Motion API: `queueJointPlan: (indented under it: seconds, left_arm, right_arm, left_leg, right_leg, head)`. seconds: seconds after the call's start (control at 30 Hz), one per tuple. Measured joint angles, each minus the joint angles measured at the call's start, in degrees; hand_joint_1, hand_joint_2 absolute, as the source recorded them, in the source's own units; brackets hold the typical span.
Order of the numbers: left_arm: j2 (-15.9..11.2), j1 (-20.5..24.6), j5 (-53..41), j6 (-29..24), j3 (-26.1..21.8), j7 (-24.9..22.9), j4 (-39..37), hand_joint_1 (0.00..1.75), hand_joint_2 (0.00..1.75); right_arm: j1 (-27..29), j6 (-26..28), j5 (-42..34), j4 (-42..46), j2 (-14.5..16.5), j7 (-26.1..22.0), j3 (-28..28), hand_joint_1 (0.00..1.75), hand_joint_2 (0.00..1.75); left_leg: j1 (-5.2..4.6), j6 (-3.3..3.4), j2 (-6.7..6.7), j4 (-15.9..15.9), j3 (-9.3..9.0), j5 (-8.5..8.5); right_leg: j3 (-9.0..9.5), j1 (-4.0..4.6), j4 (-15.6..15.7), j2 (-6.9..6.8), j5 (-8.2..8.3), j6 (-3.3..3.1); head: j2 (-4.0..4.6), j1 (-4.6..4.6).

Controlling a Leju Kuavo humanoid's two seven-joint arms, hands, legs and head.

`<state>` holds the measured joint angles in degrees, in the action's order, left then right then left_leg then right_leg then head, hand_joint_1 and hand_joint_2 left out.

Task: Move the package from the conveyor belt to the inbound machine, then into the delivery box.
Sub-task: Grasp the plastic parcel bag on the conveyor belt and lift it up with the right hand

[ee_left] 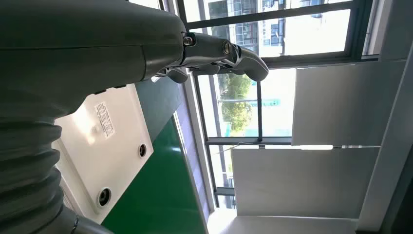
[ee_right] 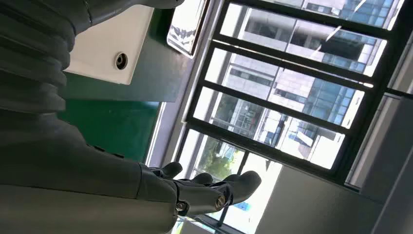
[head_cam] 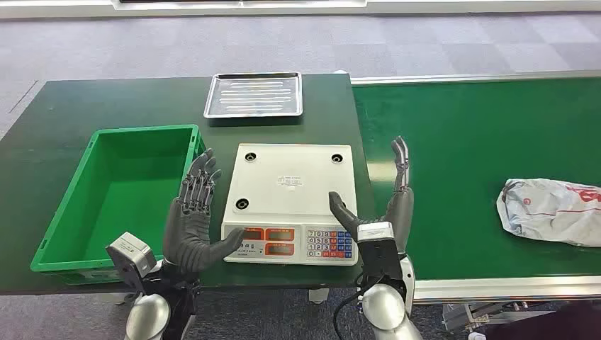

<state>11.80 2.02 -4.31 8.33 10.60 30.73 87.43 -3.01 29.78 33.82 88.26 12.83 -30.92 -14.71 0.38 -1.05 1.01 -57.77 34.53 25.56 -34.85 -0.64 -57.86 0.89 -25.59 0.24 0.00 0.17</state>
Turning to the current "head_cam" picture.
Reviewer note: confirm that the green plastic crate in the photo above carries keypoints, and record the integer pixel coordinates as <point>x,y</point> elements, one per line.
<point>127,187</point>

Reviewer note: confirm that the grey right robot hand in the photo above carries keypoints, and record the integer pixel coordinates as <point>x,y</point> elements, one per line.
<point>403,211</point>

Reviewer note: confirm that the white electronic scale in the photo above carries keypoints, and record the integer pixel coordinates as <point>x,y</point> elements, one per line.
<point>291,183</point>

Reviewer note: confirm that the white table foot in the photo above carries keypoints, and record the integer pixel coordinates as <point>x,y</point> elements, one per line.
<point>319,295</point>

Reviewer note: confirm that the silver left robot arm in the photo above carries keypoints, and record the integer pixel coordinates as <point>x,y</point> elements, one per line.
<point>148,316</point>

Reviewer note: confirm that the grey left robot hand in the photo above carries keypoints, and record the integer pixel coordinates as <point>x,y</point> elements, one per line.
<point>188,239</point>

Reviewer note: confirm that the metal conveyor underframe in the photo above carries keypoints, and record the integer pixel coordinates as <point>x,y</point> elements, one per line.
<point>469,316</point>

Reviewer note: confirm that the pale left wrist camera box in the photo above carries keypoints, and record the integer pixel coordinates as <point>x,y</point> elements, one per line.
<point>131,251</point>

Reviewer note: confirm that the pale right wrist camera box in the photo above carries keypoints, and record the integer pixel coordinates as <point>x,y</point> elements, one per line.
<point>375,232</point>

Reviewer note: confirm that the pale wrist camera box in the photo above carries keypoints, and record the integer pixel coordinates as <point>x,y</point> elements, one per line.
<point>375,232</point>
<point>131,251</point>

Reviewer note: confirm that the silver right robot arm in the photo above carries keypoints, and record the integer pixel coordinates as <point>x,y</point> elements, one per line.
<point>385,307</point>

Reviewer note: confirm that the metal baking tray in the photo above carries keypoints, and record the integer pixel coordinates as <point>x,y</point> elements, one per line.
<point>253,94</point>

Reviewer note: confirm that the grey mailer package red print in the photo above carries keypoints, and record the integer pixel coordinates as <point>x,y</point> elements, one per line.
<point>549,211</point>

